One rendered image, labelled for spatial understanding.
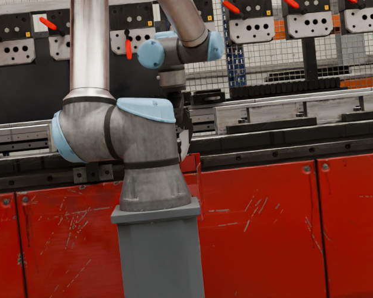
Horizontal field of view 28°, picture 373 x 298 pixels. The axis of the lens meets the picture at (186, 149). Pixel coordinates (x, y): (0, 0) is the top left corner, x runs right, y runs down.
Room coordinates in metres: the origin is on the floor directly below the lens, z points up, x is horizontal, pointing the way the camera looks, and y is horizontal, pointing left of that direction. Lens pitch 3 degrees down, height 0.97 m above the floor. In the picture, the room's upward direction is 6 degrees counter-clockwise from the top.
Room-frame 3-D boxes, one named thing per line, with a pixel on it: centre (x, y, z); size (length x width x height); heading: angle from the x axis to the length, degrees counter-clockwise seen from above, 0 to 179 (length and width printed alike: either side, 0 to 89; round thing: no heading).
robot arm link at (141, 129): (1.56, 0.08, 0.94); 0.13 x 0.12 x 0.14; 69
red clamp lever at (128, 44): (2.45, 0.16, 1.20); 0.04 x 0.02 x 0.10; 5
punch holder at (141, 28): (2.51, 0.14, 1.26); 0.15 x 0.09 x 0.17; 95
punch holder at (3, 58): (2.47, 0.54, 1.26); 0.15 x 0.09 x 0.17; 95
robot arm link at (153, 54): (1.99, 0.04, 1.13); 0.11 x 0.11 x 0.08; 69
